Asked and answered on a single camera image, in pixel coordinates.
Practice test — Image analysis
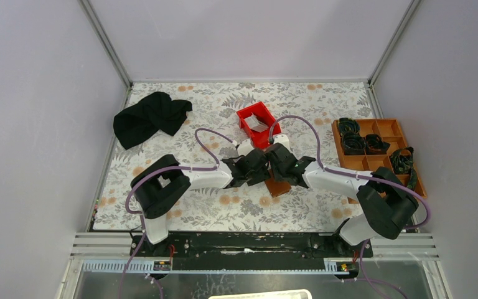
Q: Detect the brown leather card holder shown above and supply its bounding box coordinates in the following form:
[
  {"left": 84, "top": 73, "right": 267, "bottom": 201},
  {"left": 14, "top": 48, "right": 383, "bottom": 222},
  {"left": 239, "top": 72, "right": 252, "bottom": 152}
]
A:
[{"left": 265, "top": 170, "right": 292, "bottom": 198}]

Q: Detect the stack of credit cards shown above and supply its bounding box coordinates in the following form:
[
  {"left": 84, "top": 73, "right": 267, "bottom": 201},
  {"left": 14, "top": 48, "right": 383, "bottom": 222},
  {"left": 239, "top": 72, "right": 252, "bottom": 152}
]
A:
[{"left": 245, "top": 115, "right": 269, "bottom": 133}]

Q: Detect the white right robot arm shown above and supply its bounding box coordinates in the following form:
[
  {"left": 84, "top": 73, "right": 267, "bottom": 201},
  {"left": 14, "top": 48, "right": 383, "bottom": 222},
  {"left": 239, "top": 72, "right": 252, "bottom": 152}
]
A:
[{"left": 265, "top": 143, "right": 419, "bottom": 257}]

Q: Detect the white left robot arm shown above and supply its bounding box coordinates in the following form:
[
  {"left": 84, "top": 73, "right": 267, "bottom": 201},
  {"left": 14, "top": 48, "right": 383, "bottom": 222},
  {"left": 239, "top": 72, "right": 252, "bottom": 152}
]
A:
[{"left": 128, "top": 149, "right": 270, "bottom": 256}]

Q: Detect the red plastic bin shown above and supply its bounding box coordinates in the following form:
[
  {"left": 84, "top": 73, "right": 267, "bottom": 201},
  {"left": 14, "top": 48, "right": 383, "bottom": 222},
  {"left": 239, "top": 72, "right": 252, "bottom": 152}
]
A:
[{"left": 237, "top": 102, "right": 276, "bottom": 150}]

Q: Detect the dark rolled tie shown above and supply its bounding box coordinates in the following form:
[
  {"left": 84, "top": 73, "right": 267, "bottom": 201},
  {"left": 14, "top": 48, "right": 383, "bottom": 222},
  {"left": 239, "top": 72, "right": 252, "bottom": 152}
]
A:
[
  {"left": 365, "top": 134, "right": 390, "bottom": 155},
  {"left": 342, "top": 134, "right": 366, "bottom": 155},
  {"left": 337, "top": 118, "right": 360, "bottom": 137}
]

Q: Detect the orange compartment tray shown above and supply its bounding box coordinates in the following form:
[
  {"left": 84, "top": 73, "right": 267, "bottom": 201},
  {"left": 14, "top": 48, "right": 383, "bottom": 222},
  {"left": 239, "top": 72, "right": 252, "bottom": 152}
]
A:
[{"left": 332, "top": 118, "right": 427, "bottom": 198}]

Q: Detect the floral table mat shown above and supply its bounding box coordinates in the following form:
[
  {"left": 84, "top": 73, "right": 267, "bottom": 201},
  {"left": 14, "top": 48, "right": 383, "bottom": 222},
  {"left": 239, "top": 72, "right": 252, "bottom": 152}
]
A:
[{"left": 91, "top": 82, "right": 373, "bottom": 232}]

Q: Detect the black cloth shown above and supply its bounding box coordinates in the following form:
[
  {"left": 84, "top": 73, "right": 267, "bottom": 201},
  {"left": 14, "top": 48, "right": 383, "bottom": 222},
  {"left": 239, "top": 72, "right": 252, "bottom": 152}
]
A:
[{"left": 113, "top": 92, "right": 192, "bottom": 150}]

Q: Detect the dark patterned tie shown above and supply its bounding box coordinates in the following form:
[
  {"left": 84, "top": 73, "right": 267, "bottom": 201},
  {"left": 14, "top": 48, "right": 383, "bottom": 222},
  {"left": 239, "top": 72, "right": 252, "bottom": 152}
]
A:
[{"left": 389, "top": 146, "right": 418, "bottom": 191}]

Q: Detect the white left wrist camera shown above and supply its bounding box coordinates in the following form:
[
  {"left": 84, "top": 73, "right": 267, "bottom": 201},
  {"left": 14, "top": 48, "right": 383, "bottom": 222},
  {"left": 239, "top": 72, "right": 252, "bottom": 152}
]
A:
[{"left": 236, "top": 139, "right": 255, "bottom": 156}]

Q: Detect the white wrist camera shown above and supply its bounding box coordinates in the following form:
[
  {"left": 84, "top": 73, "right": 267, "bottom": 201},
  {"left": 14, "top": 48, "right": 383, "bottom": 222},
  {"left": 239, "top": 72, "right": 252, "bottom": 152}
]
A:
[
  {"left": 273, "top": 133, "right": 291, "bottom": 151},
  {"left": 236, "top": 139, "right": 255, "bottom": 156}
]

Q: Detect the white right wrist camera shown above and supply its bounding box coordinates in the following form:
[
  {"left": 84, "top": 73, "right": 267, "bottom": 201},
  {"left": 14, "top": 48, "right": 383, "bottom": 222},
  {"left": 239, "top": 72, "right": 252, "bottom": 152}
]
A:
[{"left": 273, "top": 133, "right": 291, "bottom": 151}]

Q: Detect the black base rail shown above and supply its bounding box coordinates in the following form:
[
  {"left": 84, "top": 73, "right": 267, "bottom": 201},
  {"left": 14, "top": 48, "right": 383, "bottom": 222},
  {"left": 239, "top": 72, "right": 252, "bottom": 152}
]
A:
[{"left": 130, "top": 231, "right": 373, "bottom": 271}]

